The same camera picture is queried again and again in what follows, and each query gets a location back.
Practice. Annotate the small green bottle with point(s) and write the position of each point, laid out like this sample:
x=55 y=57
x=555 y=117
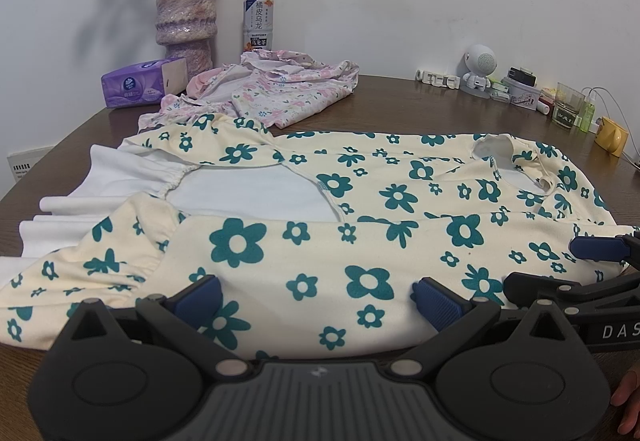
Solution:
x=588 y=116

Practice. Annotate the purple glitter vase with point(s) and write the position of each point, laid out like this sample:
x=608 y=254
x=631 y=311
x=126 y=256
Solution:
x=185 y=21

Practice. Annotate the white container with black lid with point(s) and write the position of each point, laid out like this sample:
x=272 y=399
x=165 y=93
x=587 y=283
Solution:
x=522 y=96

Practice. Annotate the small white green box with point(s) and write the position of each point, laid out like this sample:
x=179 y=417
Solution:
x=497 y=91

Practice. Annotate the pink floral garment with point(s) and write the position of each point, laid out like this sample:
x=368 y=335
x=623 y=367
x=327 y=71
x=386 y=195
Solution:
x=270 y=91

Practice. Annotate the tea bottle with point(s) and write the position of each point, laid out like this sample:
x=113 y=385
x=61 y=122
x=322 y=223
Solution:
x=259 y=21

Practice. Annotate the glass cup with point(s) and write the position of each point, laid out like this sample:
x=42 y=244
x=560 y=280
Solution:
x=569 y=106

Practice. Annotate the small black gadget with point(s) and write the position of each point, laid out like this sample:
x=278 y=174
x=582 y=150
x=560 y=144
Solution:
x=521 y=75

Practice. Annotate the yellow mug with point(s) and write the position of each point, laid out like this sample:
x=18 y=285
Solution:
x=610 y=136

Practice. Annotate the person's right hand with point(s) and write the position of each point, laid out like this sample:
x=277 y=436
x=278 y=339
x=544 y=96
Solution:
x=630 y=391

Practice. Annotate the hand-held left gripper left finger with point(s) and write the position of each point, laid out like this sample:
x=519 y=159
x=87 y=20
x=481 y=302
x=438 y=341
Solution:
x=197 y=301

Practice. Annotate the purple tissue pack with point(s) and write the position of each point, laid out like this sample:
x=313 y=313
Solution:
x=140 y=83

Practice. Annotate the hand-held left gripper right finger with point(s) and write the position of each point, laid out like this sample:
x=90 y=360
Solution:
x=440 y=306

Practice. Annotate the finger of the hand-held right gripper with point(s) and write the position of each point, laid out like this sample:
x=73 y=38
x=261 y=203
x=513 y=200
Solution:
x=565 y=293
x=600 y=248

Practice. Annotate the white clips row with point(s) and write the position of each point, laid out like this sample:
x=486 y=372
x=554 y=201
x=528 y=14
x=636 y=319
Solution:
x=436 y=78

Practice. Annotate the cream dress with teal flowers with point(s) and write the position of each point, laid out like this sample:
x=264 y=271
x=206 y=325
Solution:
x=325 y=221

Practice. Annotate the white robot figurine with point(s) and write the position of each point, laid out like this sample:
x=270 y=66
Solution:
x=479 y=68

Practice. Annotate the small pink tube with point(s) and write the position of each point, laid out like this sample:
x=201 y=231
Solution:
x=544 y=107

